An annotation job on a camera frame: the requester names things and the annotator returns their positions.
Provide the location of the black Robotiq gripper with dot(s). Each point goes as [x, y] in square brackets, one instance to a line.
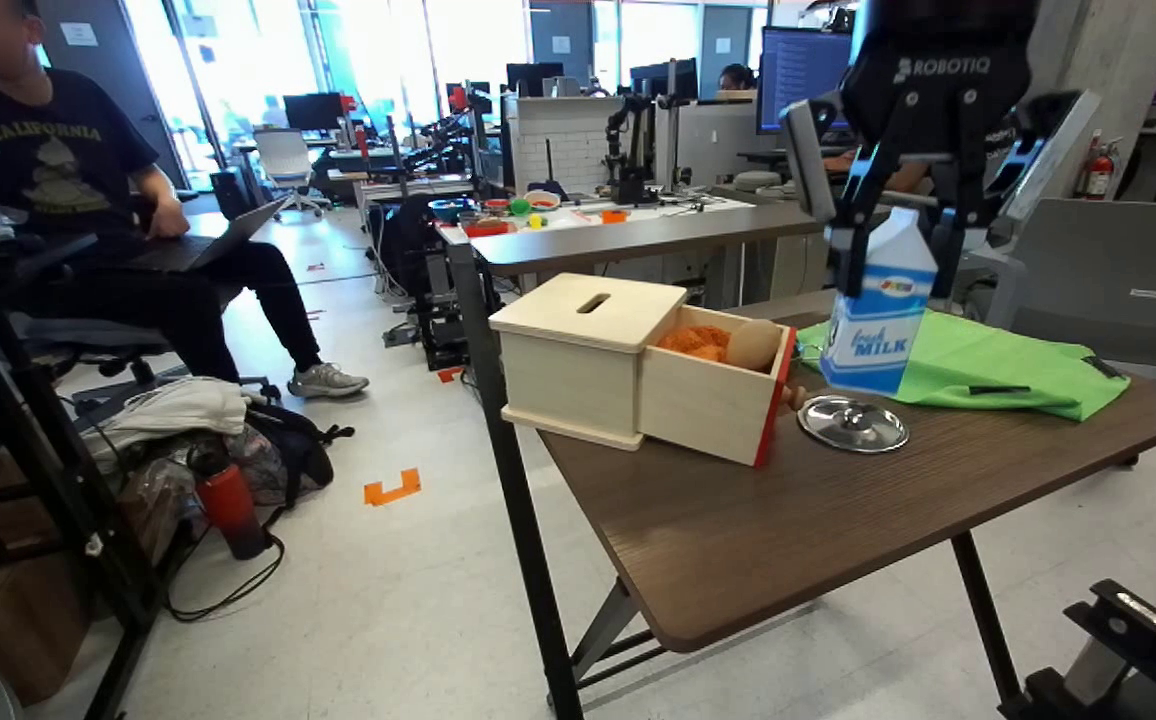
[943, 65]

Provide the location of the white blue milk carton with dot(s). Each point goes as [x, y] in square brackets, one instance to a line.
[876, 332]

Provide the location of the green microfiber towel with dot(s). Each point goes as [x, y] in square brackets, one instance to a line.
[1003, 360]

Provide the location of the wooden box with red drawer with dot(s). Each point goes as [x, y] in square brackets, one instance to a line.
[576, 360]

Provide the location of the blue computer monitor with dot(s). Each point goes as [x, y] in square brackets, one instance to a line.
[803, 75]

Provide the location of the grey flat panel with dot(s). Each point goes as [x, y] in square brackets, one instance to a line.
[1123, 266]

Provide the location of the orange plastic toy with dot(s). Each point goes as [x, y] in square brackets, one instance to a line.
[696, 343]

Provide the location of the black articulated stand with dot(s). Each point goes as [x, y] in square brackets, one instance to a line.
[628, 152]

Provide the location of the small orange object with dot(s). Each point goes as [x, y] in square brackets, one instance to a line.
[614, 212]

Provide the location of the white ribbed panel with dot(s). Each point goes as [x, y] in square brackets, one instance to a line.
[559, 147]

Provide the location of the small green object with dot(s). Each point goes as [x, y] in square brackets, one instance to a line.
[522, 210]

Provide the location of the red tray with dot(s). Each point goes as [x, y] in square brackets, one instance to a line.
[487, 224]

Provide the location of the black computer monitor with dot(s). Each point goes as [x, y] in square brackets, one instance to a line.
[314, 110]

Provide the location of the orange floor tape marker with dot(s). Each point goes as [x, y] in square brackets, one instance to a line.
[395, 490]

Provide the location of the white office chair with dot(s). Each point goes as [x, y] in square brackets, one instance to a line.
[284, 158]

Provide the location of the black backpack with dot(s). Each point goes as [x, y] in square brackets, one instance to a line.
[290, 446]

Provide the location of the dark laptop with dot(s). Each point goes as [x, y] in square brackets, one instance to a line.
[208, 240]

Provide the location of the red water bottle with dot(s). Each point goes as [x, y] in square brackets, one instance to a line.
[230, 507]

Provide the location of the white crumpled cloth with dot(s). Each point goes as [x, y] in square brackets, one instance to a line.
[176, 405]

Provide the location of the person in black shirt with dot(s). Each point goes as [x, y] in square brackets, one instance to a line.
[59, 174]

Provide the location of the black metal stand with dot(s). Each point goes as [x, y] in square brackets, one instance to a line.
[69, 507]

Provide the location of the black metal bracket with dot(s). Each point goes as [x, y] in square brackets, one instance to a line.
[1139, 640]

